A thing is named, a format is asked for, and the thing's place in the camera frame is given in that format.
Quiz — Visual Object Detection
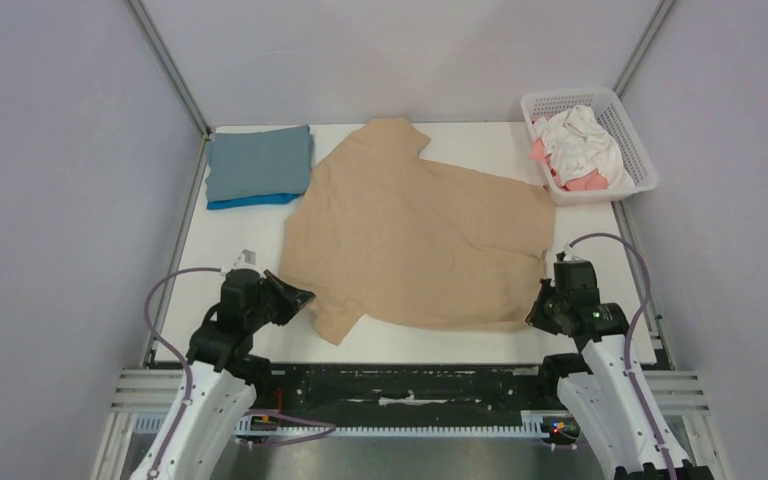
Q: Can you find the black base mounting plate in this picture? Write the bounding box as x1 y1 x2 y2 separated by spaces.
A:
255 363 564 427

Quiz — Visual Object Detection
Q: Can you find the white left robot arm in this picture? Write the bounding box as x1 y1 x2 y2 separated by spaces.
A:
131 268 315 479

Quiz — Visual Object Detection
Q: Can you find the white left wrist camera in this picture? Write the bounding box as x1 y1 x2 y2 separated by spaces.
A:
228 249 257 271

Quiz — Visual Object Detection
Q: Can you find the white slotted cable duct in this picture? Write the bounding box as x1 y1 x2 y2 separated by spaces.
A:
233 410 573 440

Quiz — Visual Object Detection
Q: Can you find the folded bright blue t shirt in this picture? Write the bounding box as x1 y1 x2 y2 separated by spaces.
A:
207 193 300 211

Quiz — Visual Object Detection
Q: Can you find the pink t shirt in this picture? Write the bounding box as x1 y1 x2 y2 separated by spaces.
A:
530 109 610 192

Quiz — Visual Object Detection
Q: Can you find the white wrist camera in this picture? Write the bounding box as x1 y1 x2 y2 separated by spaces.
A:
228 249 257 271
556 244 582 262

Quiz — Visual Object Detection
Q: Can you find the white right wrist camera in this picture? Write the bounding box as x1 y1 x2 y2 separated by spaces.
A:
556 244 582 262

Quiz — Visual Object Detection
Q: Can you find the beige t shirt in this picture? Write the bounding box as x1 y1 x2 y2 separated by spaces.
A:
279 118 556 344

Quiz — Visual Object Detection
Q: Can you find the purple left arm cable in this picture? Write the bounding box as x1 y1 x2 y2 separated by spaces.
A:
143 266 337 480

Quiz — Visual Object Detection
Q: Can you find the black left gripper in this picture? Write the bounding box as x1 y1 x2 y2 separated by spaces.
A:
246 270 315 331

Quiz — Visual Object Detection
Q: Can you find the folded grey-blue t shirt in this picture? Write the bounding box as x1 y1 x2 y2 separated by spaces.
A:
205 125 314 202

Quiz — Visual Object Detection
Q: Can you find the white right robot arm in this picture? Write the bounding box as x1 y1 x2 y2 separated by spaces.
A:
527 259 713 479

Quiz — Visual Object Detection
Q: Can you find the white t shirt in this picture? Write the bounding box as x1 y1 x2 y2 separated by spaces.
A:
530 105 635 192

